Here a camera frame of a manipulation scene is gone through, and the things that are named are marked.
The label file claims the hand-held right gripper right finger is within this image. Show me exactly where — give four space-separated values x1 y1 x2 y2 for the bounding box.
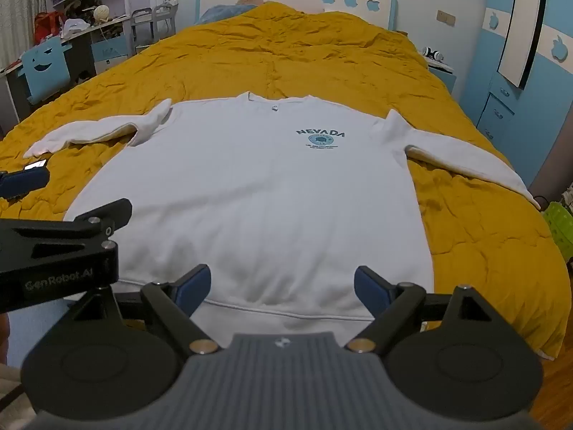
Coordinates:
344 265 499 355

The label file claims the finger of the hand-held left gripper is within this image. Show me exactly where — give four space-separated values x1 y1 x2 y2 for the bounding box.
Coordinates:
0 167 51 200
0 198 133 275

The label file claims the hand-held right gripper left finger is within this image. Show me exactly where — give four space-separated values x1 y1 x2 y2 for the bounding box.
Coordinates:
67 263 222 355

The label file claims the white sweatshirt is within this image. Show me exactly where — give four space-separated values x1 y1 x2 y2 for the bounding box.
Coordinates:
23 92 541 324

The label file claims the blue smiley chair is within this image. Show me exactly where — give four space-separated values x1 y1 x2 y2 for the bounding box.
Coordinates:
20 36 71 106

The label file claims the cluttered desk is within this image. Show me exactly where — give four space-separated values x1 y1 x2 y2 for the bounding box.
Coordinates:
0 13 135 123

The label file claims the red bag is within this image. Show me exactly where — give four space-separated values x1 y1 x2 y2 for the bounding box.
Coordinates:
33 11 68 46

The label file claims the white cloth on desk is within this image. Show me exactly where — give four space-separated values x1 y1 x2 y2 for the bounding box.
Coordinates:
60 18 90 37

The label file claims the green plastic basket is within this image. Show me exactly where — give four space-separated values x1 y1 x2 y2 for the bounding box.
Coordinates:
543 201 573 263

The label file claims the grey rack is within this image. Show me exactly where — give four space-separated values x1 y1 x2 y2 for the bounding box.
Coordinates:
129 2 180 55

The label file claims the blue nightstand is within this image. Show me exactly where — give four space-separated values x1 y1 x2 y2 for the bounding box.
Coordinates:
425 60 458 96

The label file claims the mustard yellow bedspread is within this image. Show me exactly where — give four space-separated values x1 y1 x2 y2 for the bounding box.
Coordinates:
0 2 572 360

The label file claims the blue wardrobe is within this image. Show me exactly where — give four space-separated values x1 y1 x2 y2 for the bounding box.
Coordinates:
460 0 573 191

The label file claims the blue pillow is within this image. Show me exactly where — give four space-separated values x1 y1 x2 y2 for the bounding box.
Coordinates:
199 0 259 24

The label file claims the black-framed white board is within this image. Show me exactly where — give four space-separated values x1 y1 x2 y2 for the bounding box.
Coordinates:
496 0 549 90

